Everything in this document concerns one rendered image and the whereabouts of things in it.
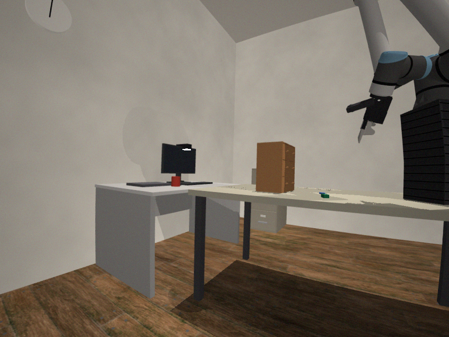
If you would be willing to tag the brown wooden chest of drawers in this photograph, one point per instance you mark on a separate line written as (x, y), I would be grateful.
(269, 167)

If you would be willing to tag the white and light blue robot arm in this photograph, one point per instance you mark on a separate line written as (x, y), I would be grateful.
(393, 69)

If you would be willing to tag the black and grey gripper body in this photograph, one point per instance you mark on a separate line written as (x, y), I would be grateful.
(378, 111)

